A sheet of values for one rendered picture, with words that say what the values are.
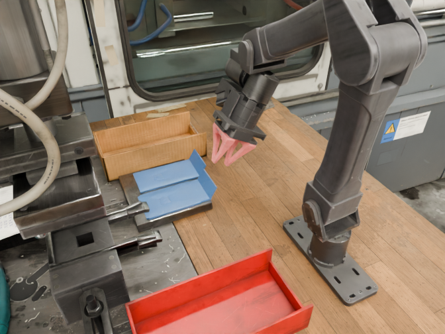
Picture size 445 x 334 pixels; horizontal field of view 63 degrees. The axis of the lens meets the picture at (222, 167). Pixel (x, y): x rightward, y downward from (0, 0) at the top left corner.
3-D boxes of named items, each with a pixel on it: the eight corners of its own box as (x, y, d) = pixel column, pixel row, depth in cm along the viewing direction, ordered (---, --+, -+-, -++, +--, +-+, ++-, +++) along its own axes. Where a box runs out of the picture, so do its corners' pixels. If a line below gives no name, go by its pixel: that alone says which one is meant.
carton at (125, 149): (207, 158, 93) (206, 132, 88) (108, 185, 85) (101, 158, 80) (189, 134, 102) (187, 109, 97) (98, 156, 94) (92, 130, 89)
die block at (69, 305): (130, 301, 60) (122, 273, 55) (67, 325, 57) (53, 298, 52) (107, 221, 74) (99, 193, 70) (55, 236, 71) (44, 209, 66)
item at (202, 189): (217, 197, 77) (217, 187, 75) (146, 219, 72) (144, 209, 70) (204, 178, 82) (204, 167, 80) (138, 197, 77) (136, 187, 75)
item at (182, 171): (206, 175, 83) (206, 164, 81) (140, 193, 78) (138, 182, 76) (195, 158, 88) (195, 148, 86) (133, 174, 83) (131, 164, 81)
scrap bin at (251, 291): (308, 327, 56) (314, 305, 53) (151, 403, 48) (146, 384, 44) (268, 268, 65) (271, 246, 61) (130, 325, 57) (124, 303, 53)
